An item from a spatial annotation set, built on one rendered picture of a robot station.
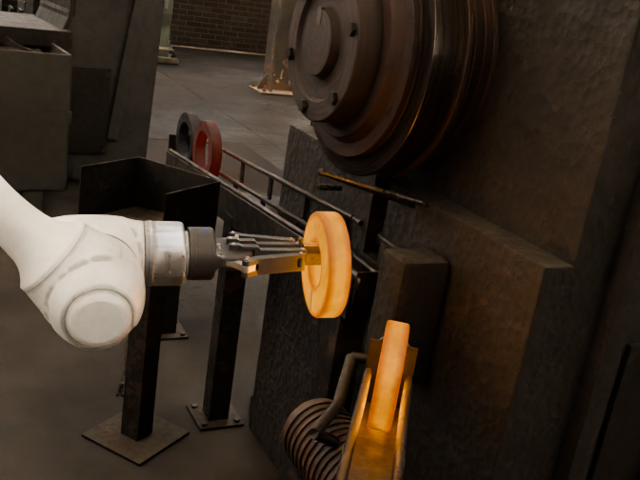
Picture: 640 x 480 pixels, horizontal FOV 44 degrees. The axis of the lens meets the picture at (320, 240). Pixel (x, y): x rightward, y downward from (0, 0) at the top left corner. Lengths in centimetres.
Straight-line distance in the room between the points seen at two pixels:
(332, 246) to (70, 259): 37
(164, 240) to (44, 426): 127
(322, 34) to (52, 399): 139
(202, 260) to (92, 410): 130
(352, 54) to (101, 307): 66
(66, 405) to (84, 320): 149
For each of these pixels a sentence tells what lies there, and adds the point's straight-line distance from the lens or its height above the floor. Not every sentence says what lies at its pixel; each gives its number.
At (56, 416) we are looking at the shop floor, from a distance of 231.
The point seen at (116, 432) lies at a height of 1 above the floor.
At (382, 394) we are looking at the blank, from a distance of 107.
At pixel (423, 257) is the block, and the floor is 80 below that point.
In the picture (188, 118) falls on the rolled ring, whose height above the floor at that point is 75.
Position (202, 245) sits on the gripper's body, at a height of 86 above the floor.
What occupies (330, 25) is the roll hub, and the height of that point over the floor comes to 115.
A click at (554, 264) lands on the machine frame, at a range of 123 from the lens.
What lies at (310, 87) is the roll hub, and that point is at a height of 103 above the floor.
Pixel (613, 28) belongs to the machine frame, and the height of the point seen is 122.
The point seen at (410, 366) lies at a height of 69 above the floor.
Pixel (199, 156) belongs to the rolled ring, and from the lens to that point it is 244.
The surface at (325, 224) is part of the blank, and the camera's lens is 111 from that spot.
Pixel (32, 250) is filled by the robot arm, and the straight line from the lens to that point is 92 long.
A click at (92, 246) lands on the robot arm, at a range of 92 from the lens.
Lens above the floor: 122
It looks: 18 degrees down
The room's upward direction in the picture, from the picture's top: 9 degrees clockwise
